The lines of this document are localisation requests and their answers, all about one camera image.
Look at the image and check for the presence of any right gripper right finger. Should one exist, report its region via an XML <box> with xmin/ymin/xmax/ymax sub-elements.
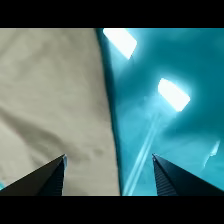
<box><xmin>151</xmin><ymin>153</ymin><xmax>224</xmax><ymax>197</ymax></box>

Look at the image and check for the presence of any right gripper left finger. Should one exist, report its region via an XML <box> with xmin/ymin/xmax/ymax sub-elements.
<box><xmin>0</xmin><ymin>153</ymin><xmax>68</xmax><ymax>197</ymax></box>

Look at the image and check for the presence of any beige garment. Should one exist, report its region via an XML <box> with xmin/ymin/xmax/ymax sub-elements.
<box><xmin>0</xmin><ymin>27</ymin><xmax>122</xmax><ymax>197</ymax></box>

